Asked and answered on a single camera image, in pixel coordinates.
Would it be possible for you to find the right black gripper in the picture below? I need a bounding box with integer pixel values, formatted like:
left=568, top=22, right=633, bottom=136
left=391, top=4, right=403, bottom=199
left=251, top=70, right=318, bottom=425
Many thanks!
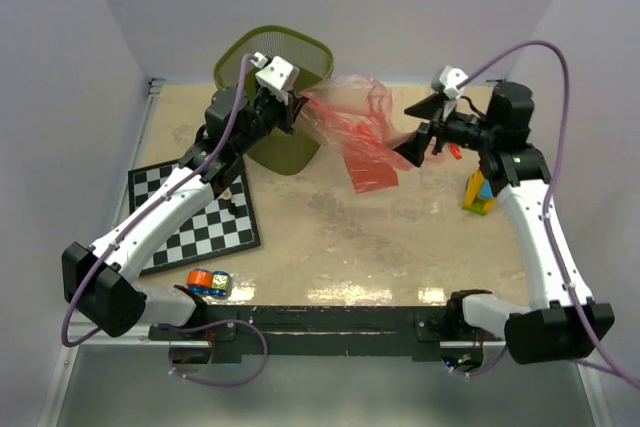
left=387, top=91, right=499, bottom=167

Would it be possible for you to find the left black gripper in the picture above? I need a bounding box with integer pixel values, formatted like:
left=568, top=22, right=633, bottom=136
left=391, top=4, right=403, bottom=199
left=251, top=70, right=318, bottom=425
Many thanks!
left=235, top=86, right=309, bottom=156

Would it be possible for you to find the red plastic trash bag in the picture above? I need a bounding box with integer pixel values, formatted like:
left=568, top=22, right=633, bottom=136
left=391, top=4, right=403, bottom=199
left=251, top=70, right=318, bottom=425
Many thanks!
left=298, top=75, right=417, bottom=194

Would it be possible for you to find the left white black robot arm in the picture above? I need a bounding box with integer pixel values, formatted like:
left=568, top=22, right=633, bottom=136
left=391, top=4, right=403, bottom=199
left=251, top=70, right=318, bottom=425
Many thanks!
left=61, top=87, right=306, bottom=339

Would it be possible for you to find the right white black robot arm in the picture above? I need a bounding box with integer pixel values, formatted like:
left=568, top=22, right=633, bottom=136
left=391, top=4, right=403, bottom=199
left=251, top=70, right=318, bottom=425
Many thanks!
left=396, top=82, right=615, bottom=364

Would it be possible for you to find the olive green mesh trash bin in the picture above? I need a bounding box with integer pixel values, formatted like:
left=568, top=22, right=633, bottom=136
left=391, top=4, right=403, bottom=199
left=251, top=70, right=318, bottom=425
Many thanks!
left=213, top=25, right=334, bottom=175

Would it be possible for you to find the small red plastic bag piece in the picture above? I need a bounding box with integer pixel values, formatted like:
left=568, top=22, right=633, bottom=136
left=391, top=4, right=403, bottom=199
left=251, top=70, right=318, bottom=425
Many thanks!
left=448, top=144, right=462, bottom=160

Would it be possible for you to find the colourful toy block stack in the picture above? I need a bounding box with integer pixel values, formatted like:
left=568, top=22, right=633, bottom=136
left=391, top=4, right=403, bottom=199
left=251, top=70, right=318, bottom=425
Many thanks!
left=462, top=169, right=496, bottom=216

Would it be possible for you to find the black chess piece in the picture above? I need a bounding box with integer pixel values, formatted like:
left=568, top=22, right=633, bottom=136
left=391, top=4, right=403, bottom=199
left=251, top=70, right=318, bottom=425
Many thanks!
left=228, top=201, right=238, bottom=215

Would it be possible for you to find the black white chessboard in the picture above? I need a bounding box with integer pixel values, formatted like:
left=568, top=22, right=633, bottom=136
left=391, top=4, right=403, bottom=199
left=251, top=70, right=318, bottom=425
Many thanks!
left=127, top=160, right=261, bottom=276

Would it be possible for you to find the orange blue toy car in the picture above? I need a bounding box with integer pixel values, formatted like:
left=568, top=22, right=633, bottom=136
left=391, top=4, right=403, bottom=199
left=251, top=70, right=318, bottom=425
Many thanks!
left=187, top=268, right=231, bottom=298

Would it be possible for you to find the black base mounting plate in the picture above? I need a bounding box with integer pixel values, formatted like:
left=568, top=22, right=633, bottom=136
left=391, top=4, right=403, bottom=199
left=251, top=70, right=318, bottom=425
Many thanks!
left=149, top=305, right=495, bottom=364

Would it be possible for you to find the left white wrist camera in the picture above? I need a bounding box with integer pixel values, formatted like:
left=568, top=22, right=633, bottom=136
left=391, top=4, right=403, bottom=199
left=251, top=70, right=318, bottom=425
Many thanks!
left=251, top=52, right=300, bottom=105

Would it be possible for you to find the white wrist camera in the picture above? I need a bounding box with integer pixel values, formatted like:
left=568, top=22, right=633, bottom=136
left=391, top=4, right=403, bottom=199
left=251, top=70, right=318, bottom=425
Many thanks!
left=251, top=52, right=300, bottom=105
left=431, top=65, right=468, bottom=120

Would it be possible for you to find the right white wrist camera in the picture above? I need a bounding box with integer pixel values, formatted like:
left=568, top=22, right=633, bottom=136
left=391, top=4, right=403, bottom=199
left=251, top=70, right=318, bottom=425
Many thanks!
left=431, top=65, right=468, bottom=120

